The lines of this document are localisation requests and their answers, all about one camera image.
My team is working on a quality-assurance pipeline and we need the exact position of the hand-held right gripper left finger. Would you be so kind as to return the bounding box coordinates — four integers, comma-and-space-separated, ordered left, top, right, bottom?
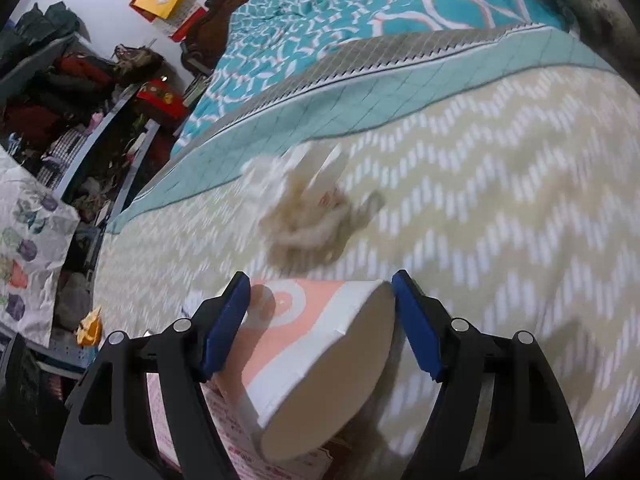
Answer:
54, 271, 266, 480

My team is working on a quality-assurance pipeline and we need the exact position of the brown handbag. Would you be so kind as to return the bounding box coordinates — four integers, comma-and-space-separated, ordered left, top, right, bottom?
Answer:
112, 44, 163, 86

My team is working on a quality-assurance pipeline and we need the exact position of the pink white paper cup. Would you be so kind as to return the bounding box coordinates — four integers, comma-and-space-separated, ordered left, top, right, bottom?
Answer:
215, 278, 396, 463

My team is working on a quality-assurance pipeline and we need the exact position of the teal white patterned quilt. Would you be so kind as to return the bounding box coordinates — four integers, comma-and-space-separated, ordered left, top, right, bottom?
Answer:
175, 0, 568, 148

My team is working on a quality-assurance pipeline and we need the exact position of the printed blue beige bed sheet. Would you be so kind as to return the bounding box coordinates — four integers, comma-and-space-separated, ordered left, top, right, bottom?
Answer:
92, 22, 640, 480

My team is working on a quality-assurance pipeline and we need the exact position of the white plant print cloth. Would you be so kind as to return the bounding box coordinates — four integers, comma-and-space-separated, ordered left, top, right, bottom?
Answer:
0, 147, 81, 348

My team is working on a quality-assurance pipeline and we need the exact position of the grey metal shelf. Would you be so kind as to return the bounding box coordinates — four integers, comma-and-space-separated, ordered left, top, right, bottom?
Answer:
0, 35, 161, 376

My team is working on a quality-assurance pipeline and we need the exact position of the red gift bag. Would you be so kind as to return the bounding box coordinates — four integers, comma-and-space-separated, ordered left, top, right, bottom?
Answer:
136, 78, 188, 126

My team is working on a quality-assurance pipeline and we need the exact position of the carved wooden headboard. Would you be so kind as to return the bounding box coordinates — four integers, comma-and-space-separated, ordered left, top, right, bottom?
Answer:
180, 0, 311, 78

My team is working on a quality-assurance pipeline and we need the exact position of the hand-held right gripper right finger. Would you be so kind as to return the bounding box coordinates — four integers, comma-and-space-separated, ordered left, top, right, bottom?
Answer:
391, 269, 587, 480

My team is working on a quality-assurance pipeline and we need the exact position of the dark clothes pile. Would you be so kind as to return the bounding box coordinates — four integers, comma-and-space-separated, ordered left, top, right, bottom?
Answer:
0, 2, 116, 146

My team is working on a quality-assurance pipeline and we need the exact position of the curled orange peel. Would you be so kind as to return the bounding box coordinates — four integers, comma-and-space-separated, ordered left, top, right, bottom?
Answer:
75, 307, 104, 347

